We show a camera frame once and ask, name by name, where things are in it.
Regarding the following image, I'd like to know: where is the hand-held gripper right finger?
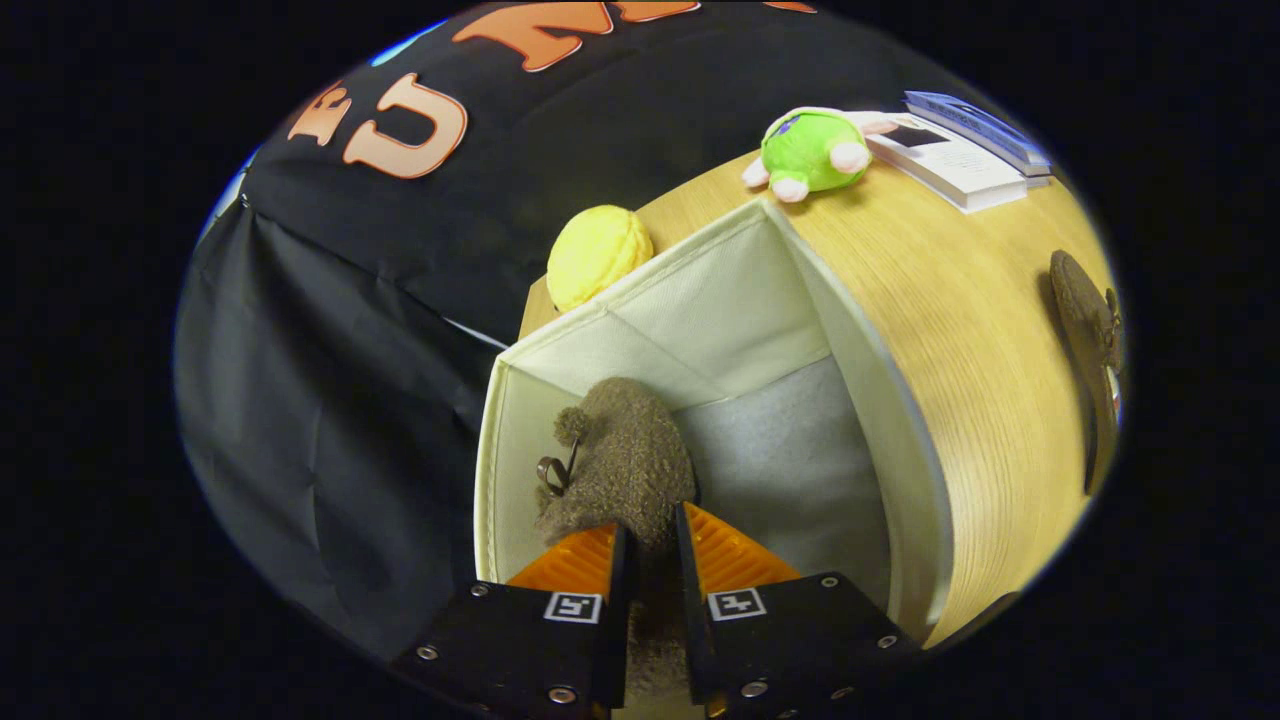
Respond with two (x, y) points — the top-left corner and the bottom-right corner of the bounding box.
(672, 502), (921, 720)

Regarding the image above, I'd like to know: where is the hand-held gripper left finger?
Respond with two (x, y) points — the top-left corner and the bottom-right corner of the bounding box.
(390, 522), (633, 720)

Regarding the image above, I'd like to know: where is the brown fuzzy shoe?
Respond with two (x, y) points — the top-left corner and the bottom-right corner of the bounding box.
(535, 377), (699, 701)
(1049, 250), (1126, 496)

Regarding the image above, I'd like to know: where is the grey fabric storage box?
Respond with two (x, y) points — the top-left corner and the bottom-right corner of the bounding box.
(472, 195), (956, 651)

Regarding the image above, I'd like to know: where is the black backdrop cloth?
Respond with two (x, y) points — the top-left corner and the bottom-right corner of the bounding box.
(175, 0), (1011, 661)

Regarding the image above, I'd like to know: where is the yellow plush toy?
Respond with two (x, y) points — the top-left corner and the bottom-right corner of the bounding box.
(546, 205), (655, 313)

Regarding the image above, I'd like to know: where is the green and pink plush toy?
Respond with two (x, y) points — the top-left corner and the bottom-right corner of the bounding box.
(742, 107), (901, 203)

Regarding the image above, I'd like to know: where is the white book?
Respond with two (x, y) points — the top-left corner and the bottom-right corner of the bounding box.
(865, 112), (1029, 214)

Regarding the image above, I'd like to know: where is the blue book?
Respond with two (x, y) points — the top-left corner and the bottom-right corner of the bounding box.
(905, 91), (1053, 189)

